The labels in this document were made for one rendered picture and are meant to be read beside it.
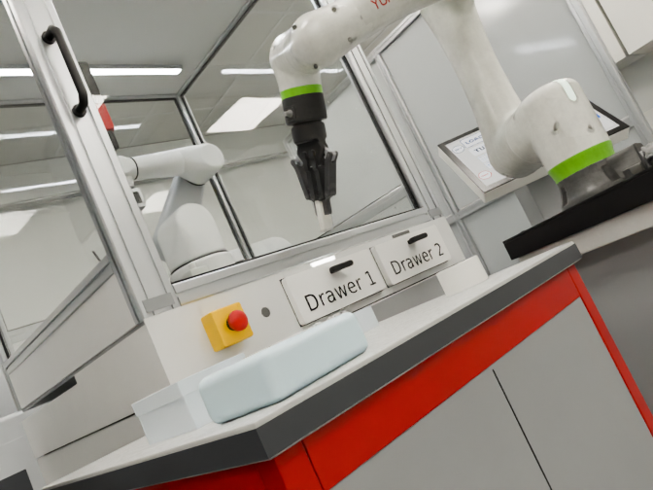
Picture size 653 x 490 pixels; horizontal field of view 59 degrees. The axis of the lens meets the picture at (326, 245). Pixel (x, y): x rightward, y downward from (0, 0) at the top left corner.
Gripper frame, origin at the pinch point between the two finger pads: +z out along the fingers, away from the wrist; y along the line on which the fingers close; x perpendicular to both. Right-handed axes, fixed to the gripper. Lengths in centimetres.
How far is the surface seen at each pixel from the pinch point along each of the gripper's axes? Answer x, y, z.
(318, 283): -3.0, -2.9, 14.8
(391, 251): 25.4, -3.3, 13.9
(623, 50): 334, -29, -52
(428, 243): 41.7, -2.7, 15.4
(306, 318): -10.4, -0.8, 20.6
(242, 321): -29.7, 3.0, 14.9
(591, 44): 165, 7, -41
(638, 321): 17, 57, 27
